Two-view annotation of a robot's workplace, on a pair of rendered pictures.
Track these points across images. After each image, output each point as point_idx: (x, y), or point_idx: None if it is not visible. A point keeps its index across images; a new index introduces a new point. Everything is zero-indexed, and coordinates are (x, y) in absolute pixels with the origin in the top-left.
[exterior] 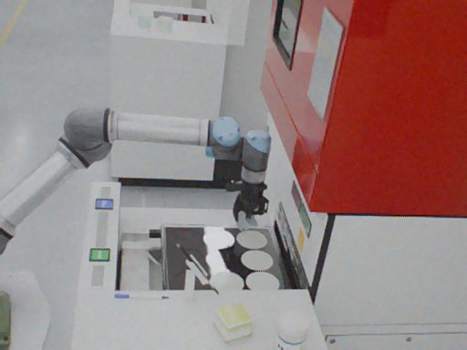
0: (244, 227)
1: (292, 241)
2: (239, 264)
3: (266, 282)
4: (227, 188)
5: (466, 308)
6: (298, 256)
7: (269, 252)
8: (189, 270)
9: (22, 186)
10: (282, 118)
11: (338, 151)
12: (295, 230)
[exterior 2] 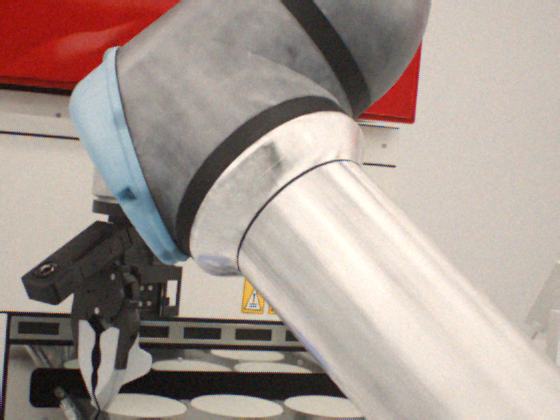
0: (140, 370)
1: (204, 330)
2: (276, 419)
3: (323, 403)
4: (64, 287)
5: None
6: (271, 326)
7: (189, 394)
8: (557, 311)
9: (539, 349)
10: (69, 24)
11: None
12: (206, 291)
